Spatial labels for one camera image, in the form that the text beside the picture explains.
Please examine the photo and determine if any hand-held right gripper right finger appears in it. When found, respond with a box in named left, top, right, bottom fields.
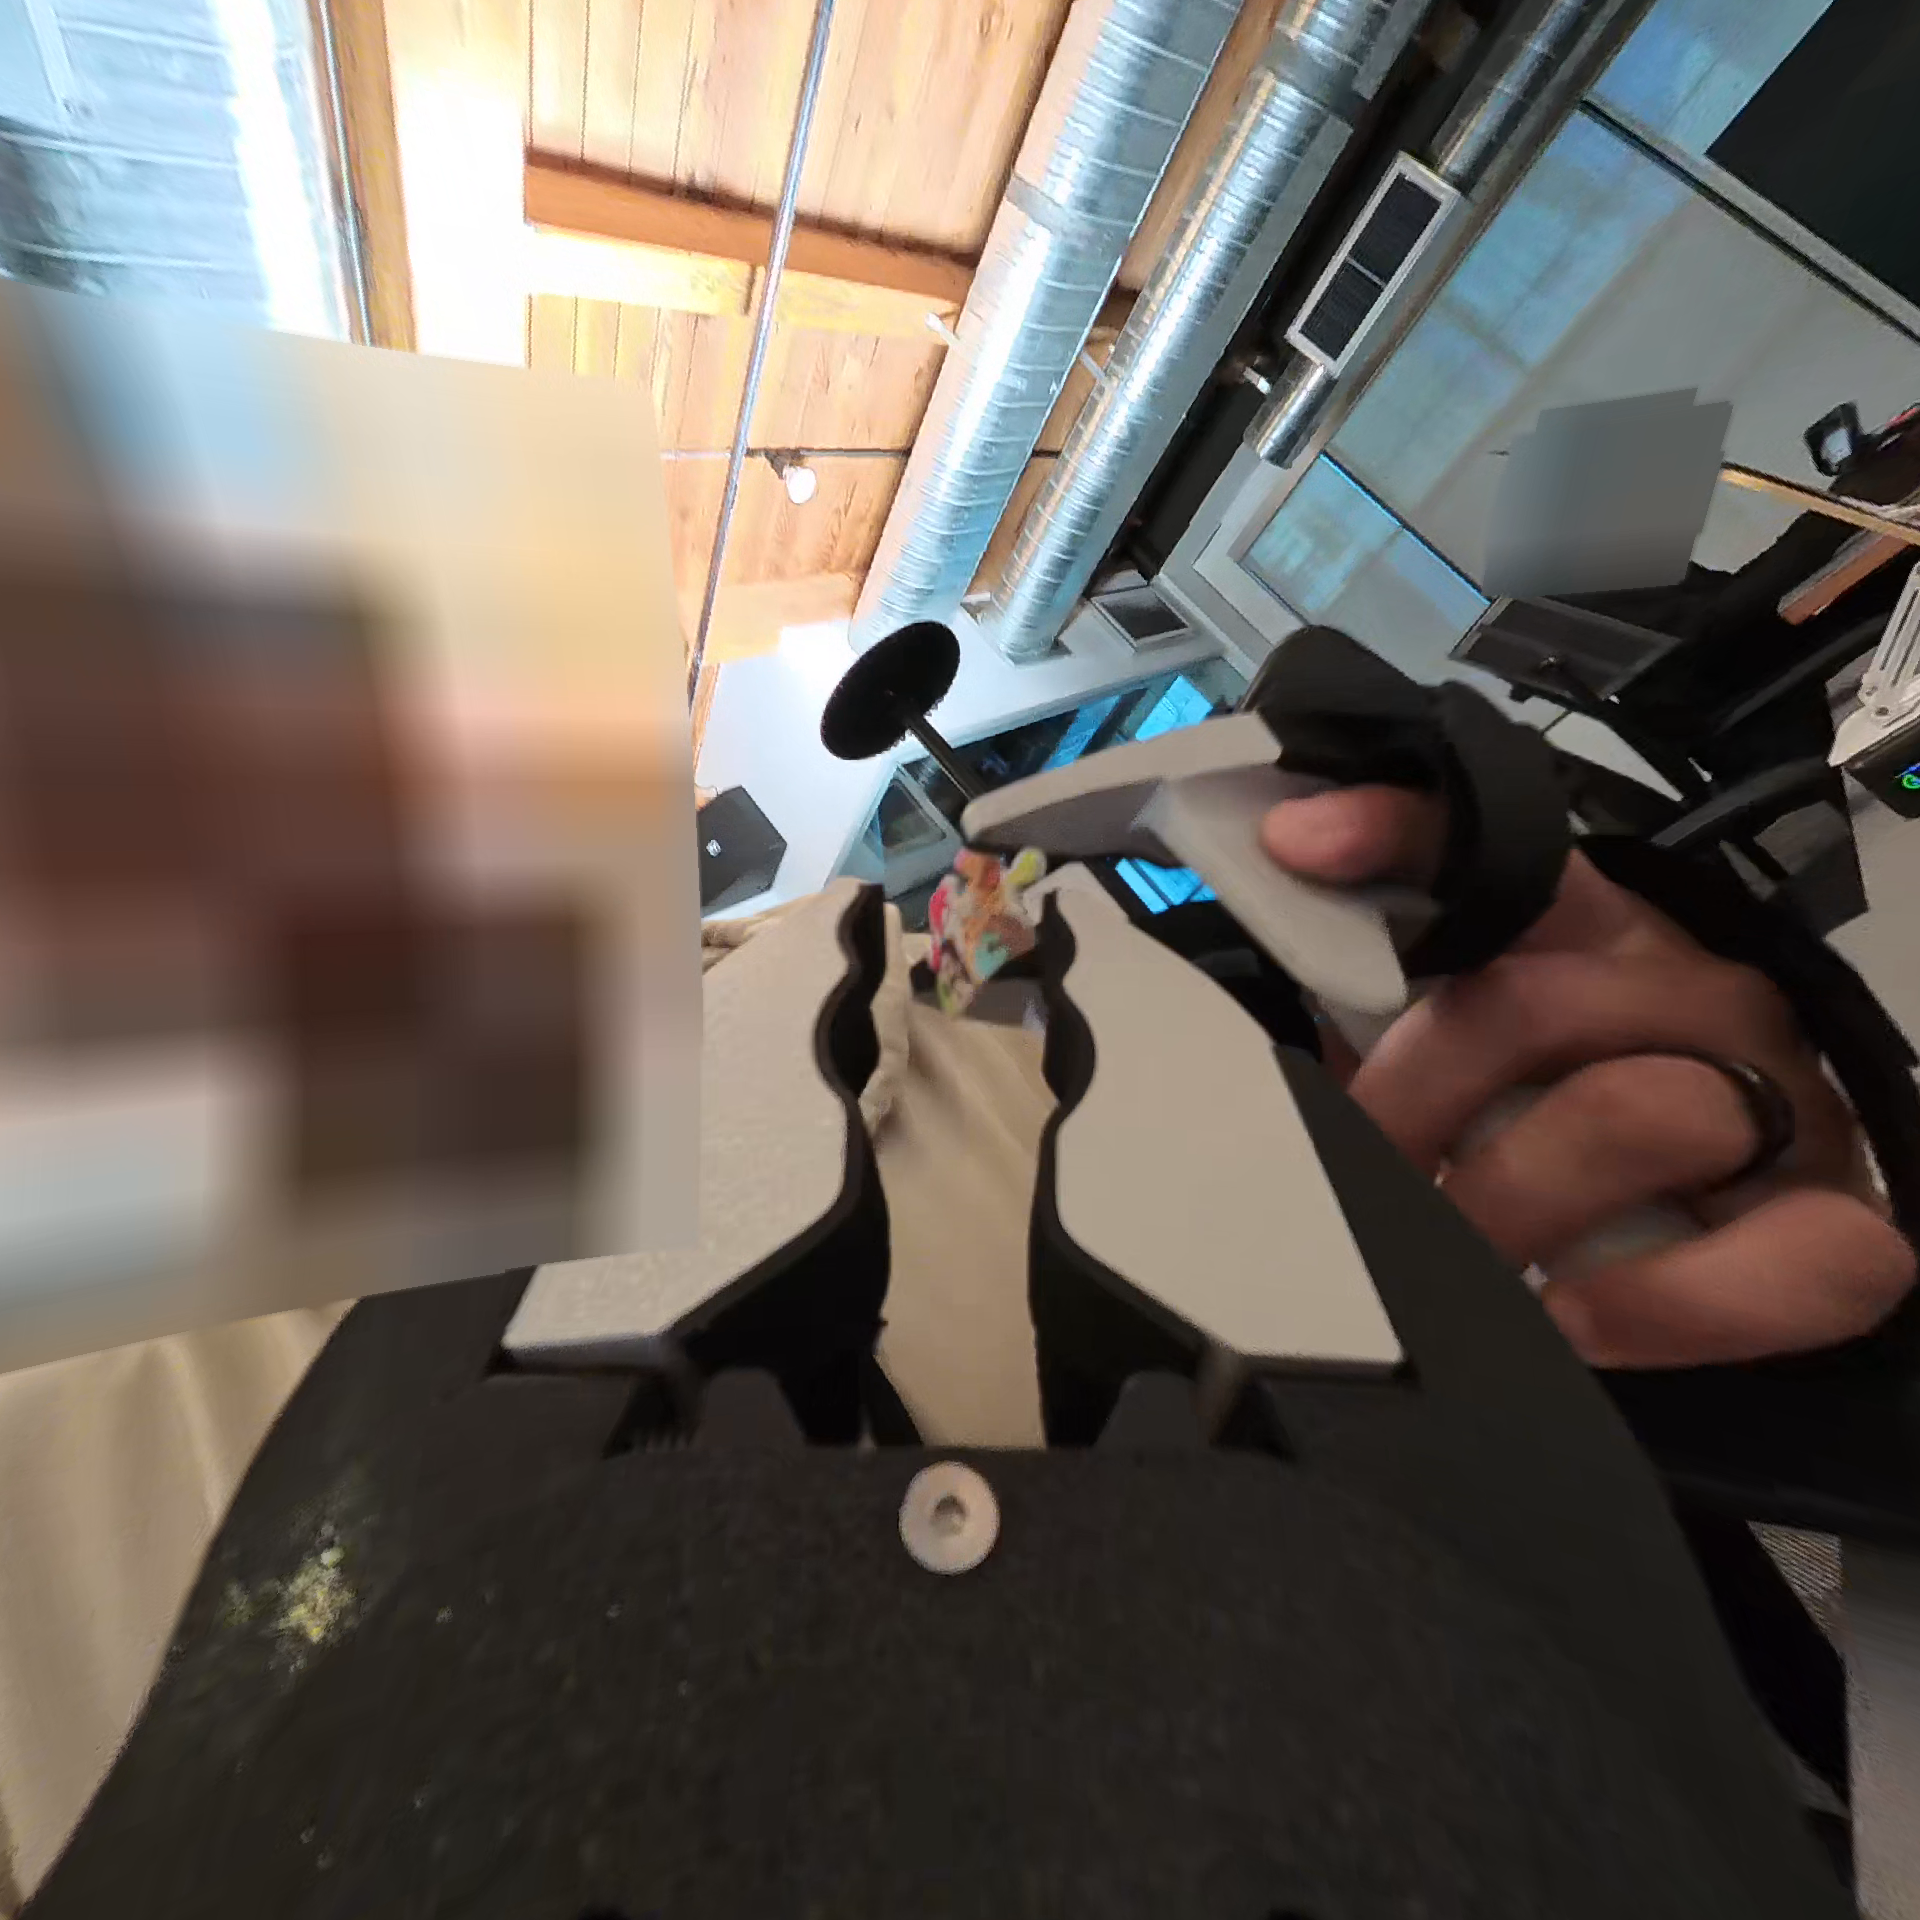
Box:
left=1023, top=883, right=1414, bottom=1448

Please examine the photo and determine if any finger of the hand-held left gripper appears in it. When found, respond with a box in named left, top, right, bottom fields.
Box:
left=1135, top=768, right=1445, bottom=1016
left=958, top=711, right=1289, bottom=863

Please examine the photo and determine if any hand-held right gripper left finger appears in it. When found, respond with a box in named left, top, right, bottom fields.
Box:
left=503, top=882, right=895, bottom=1448

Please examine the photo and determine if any colourful puzzle piece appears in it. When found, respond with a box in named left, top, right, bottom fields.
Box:
left=927, top=848, right=1048, bottom=1016

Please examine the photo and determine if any person's left hand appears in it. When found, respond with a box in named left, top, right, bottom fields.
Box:
left=1263, top=785, right=1920, bottom=1370

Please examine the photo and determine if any person's beige sweatshirt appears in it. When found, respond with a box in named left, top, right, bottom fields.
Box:
left=0, top=896, right=1057, bottom=1920

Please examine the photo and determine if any black speaker box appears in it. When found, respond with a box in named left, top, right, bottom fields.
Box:
left=696, top=784, right=790, bottom=912

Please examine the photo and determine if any black round disc on rod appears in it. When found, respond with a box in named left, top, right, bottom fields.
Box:
left=817, top=619, right=1002, bottom=798

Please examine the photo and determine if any ceiling vent grille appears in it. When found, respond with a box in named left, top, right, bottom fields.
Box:
left=1287, top=150, right=1465, bottom=368

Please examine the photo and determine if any black finger ring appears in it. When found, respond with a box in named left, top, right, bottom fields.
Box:
left=1710, top=1054, right=1800, bottom=1178

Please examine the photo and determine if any silver ventilation duct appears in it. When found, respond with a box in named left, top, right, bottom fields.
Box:
left=990, top=0, right=1449, bottom=664
left=858, top=0, right=1247, bottom=648

